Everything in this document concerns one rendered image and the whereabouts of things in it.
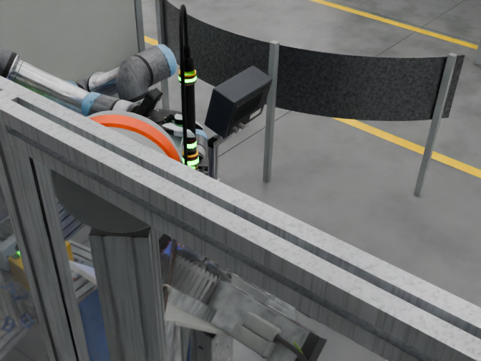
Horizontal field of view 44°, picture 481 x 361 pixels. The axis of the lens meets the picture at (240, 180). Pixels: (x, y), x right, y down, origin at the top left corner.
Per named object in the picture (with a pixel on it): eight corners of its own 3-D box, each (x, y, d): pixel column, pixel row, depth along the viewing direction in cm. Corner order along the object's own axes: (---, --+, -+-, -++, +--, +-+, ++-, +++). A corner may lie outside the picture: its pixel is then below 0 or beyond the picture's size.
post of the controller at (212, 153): (213, 182, 244) (213, 142, 232) (208, 180, 246) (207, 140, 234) (218, 179, 246) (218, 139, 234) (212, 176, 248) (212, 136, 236)
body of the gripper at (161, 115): (177, 137, 165) (142, 126, 169) (176, 109, 160) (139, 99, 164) (162, 150, 159) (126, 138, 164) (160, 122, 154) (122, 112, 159)
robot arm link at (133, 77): (116, 64, 185) (176, 201, 200) (141, 52, 192) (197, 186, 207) (96, 70, 194) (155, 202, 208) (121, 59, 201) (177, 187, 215)
